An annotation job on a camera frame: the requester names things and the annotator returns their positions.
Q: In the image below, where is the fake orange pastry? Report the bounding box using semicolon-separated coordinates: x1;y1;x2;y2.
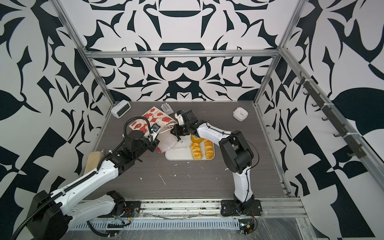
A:
190;143;203;160

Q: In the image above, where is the long striped fake bread loaf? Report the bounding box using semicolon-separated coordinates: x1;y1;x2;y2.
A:
204;139;215;160

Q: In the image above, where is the red white paper bag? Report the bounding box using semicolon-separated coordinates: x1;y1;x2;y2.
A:
129;107;187;153

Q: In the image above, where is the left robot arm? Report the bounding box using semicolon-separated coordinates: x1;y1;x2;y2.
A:
11;130;159;240

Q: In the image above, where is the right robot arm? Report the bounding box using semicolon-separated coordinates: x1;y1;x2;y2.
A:
171;110;262;217

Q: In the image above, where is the white plastic tray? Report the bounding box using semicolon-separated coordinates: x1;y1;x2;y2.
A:
166;135;216;161

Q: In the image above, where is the small grey white device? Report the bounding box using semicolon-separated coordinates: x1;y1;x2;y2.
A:
161;103;174;116

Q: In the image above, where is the white digital clock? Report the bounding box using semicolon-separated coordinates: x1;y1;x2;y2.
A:
111;100;131;119

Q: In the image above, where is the beige foam pad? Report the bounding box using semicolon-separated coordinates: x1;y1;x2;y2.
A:
83;151;104;175

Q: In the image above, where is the white round timer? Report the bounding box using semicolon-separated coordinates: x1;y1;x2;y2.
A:
233;107;249;122

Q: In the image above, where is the small circuit board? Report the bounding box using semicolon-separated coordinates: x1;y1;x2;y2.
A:
239;218;258;235

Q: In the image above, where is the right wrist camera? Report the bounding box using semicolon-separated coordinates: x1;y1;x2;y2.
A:
175;111;185;126

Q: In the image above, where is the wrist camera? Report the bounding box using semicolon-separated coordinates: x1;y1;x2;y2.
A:
175;111;185;126
151;123;161;133

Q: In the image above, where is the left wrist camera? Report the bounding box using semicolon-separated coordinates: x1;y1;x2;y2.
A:
151;123;161;133

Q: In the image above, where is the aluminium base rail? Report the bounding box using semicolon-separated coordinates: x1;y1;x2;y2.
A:
69;198;313;236

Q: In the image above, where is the black corrugated cable conduit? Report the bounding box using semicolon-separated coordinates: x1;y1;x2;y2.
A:
10;116;154;240

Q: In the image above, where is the wall hook rail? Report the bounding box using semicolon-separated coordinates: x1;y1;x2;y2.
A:
297;72;367;159

